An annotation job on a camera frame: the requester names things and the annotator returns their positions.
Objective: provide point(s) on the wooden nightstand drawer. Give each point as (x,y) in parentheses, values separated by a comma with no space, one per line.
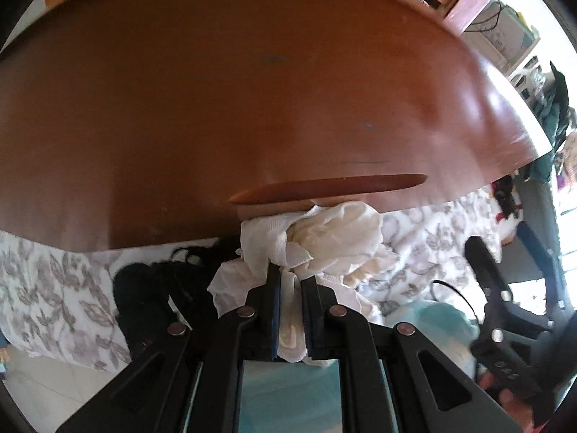
(180,121)

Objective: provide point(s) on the cream sheer cloth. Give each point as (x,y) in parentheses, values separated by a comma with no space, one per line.
(342,234)

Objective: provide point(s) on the pale printed storage box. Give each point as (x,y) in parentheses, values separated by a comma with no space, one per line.
(505,38)

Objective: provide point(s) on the teal clothes pile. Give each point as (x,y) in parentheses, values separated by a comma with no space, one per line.
(552,117)

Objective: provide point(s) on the black cloth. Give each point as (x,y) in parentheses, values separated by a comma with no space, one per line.
(180,279)

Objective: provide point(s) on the grey floral blanket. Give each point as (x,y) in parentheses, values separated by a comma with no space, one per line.
(45,288)

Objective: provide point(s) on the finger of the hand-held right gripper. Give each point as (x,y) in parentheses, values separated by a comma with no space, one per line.
(484,264)
(536,257)

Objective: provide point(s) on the person's right hand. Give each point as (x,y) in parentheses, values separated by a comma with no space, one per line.
(516,417)

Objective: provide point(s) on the yellow pad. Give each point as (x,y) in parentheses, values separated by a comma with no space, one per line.
(523,20)

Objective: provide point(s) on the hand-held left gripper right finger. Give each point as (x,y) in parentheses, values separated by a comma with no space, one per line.
(309,329)

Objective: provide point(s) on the white lattice shelf rack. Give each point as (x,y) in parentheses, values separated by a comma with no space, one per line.
(527,74)

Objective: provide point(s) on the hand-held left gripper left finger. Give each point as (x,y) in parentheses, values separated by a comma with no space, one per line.
(275,324)

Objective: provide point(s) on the black plastic toy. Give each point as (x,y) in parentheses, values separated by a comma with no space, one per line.
(507,198)

